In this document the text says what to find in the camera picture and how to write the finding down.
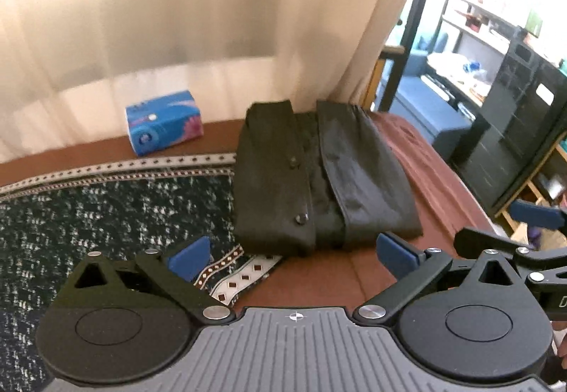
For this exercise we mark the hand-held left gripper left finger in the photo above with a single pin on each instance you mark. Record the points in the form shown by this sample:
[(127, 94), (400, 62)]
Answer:
[(190, 260)]

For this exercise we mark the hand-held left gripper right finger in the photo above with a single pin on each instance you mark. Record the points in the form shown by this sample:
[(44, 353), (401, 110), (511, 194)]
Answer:
[(396, 257)]

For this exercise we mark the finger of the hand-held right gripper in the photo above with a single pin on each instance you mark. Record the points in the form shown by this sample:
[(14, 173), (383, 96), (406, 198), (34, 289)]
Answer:
[(531, 214), (483, 241)]

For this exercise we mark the black leather jacket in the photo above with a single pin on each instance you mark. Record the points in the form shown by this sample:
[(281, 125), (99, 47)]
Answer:
[(274, 179)]

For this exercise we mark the wooden shelf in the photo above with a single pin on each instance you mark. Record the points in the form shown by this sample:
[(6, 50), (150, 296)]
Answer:
[(545, 184)]

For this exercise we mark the black cabinet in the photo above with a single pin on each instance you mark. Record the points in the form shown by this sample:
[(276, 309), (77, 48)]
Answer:
[(514, 117)]

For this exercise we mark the dark patterned blanket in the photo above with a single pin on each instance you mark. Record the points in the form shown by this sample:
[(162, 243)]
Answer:
[(88, 215)]

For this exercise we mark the blue tissue pack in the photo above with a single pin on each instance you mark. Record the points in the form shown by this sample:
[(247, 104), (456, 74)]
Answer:
[(164, 124)]

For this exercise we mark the blue drawer cabinet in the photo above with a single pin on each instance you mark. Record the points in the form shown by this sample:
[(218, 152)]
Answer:
[(425, 113)]

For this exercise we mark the white shelf unit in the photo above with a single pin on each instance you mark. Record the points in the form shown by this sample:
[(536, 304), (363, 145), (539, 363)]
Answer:
[(478, 33)]

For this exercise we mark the green box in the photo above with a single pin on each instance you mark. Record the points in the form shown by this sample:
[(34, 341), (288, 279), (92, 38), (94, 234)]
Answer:
[(534, 23)]

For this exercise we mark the cream curtain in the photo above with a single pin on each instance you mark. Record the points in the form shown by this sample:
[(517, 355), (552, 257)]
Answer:
[(177, 20)]

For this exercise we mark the black metal frame post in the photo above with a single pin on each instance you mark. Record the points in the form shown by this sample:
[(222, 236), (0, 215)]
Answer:
[(416, 11)]

